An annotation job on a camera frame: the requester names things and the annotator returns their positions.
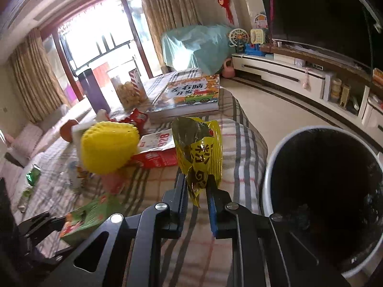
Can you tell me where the ferris wheel toy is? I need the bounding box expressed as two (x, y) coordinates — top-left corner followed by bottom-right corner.
(228, 28), (251, 53)

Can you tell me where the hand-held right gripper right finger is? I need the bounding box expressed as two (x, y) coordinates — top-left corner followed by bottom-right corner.
(205, 174), (351, 287)

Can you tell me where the red hanging knot decoration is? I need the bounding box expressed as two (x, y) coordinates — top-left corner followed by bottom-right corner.
(209, 0), (236, 25)

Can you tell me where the beige sofa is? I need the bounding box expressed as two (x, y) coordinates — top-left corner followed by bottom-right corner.
(0, 104), (94, 168)

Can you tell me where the white bin with black liner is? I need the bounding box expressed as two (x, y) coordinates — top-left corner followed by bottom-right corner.
(261, 126), (383, 279)

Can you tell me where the teal cloth covered furniture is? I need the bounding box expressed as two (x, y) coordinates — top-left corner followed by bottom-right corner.
(161, 24), (237, 76)

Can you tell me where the yellow toy phone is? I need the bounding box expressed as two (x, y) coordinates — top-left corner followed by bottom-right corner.
(250, 28), (266, 45)

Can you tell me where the red and white carton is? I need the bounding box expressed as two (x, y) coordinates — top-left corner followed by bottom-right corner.
(131, 128), (180, 168)

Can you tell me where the white television cabinet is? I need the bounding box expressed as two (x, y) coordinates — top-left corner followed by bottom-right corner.
(231, 45), (383, 132)

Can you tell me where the pink toy kettle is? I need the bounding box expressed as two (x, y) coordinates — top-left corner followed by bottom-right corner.
(222, 59), (236, 79)

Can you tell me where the red snack packet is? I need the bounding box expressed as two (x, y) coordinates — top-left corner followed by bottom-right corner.
(119, 108), (149, 132)

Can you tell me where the green snack box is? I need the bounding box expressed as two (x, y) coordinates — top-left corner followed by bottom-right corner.
(59, 194), (124, 246)

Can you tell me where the black television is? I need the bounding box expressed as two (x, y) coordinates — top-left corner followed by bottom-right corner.
(257, 0), (383, 70)

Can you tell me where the clear jar of snacks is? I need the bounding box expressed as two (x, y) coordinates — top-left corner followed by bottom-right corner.
(108, 69), (145, 109)

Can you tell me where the orange round toy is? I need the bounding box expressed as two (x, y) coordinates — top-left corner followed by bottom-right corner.
(59, 119), (80, 143)

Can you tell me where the green crumpled wrapper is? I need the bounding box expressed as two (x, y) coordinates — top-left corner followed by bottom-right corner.
(25, 164), (43, 186)

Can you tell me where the blue toy set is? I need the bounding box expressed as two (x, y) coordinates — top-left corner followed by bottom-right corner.
(245, 43), (267, 57)

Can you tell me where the yellow green snack bag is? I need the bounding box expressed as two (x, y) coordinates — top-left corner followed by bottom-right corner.
(171, 116), (224, 209)

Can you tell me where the children's picture book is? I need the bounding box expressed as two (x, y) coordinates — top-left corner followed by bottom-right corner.
(147, 74), (221, 121)

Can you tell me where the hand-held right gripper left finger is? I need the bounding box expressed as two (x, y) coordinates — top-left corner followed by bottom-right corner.
(39, 172), (190, 287)

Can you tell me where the red striped paper box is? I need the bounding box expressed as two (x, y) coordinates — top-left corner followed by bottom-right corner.
(128, 69), (149, 100)

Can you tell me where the purple thermos bottle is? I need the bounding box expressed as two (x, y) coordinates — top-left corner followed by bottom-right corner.
(78, 68), (106, 115)

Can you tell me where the beige patterned curtain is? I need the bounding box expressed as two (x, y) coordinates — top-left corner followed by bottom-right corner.
(8, 29), (73, 124)
(135, 0), (202, 76)

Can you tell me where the plaid blanket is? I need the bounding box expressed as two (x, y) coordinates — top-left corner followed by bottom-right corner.
(0, 69), (269, 287)

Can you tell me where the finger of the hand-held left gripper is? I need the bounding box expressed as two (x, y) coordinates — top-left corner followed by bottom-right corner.
(17, 210), (67, 240)

